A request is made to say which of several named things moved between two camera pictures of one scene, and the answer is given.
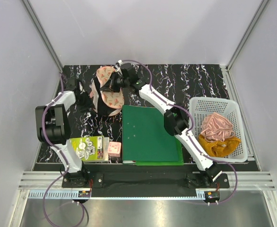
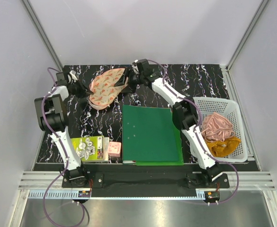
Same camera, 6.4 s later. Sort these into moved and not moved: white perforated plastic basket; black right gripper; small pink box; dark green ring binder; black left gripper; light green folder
Moved: black left gripper; black right gripper
Not moved: small pink box; dark green ring binder; light green folder; white perforated plastic basket
